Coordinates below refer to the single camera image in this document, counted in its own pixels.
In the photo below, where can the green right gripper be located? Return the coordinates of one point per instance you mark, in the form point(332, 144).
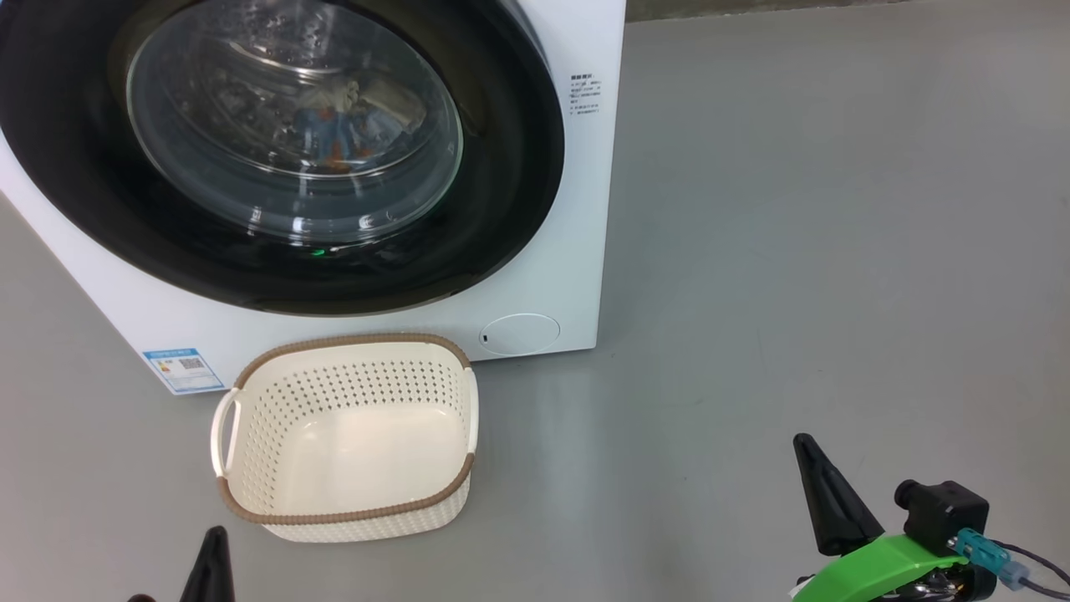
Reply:
point(878, 568)

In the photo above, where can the black round glass washer door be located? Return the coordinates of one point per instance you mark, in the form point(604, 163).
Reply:
point(501, 209)

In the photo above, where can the blue orange patterned garment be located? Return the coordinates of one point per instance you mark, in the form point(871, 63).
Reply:
point(330, 134)

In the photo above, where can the cream perforated laundry basket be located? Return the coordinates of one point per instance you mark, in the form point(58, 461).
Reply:
point(351, 451)

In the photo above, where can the white front-load washing machine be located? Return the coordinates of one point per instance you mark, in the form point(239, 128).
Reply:
point(577, 251)

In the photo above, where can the blue energy label sticker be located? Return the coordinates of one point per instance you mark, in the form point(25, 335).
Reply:
point(184, 371)

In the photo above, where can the round white filter cover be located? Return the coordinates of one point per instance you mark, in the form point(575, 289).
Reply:
point(518, 334)

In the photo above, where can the small black text sticker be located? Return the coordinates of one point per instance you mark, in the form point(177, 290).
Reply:
point(586, 94)

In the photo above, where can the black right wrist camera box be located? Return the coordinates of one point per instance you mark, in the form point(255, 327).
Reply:
point(945, 514)

